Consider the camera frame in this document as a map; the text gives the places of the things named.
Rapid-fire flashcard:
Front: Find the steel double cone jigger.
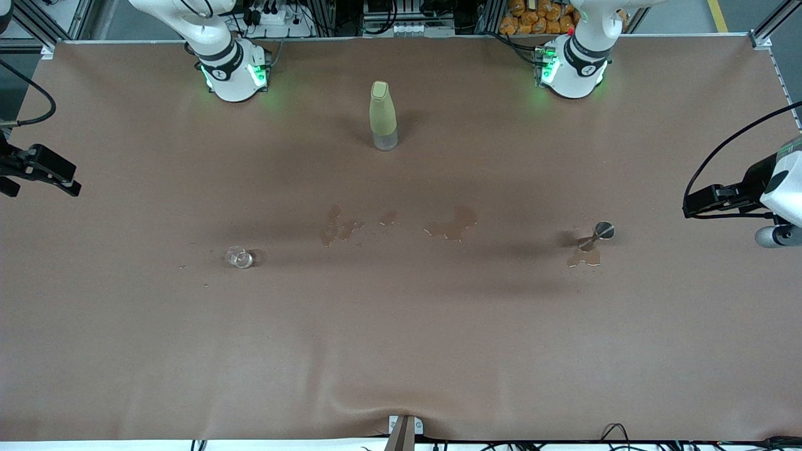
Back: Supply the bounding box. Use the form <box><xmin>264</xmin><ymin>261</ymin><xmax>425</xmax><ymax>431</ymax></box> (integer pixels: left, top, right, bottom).
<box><xmin>576</xmin><ymin>221</ymin><xmax>616</xmax><ymax>252</ymax></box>

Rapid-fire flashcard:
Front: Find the orange packet pile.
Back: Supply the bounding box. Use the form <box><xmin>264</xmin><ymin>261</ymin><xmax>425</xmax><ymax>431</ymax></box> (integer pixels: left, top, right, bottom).
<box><xmin>499</xmin><ymin>0</ymin><xmax>578</xmax><ymax>36</ymax></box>

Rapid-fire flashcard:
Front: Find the white power strip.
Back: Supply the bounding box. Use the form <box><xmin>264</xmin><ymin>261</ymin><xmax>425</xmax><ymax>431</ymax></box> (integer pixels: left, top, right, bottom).
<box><xmin>241</xmin><ymin>5</ymin><xmax>314</xmax><ymax>38</ymax></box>

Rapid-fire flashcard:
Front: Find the brown table mat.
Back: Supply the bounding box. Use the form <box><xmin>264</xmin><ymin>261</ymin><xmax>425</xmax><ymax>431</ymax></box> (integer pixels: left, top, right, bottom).
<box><xmin>0</xmin><ymin>34</ymin><xmax>802</xmax><ymax>442</ymax></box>

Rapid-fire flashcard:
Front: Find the yellow-green capped bottle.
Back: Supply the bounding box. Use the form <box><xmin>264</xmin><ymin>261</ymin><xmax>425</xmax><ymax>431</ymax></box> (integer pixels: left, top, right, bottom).
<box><xmin>369</xmin><ymin>80</ymin><xmax>399</xmax><ymax>152</ymax></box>

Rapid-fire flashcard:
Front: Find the brown wooden strip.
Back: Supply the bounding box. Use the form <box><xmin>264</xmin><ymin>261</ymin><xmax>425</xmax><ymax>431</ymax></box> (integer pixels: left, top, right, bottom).
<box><xmin>383</xmin><ymin>416</ymin><xmax>416</xmax><ymax>451</ymax></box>

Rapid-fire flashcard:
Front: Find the aluminium frame profile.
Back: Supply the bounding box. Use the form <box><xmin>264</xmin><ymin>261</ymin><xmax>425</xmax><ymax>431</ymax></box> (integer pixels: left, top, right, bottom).
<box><xmin>0</xmin><ymin>0</ymin><xmax>95</xmax><ymax>60</ymax></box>
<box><xmin>750</xmin><ymin>0</ymin><xmax>802</xmax><ymax>49</ymax></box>

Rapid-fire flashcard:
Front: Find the metal edge bracket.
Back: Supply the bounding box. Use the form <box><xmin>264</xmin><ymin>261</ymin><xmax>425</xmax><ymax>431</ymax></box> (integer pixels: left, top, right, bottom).
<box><xmin>388</xmin><ymin>415</ymin><xmax>424</xmax><ymax>437</ymax></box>

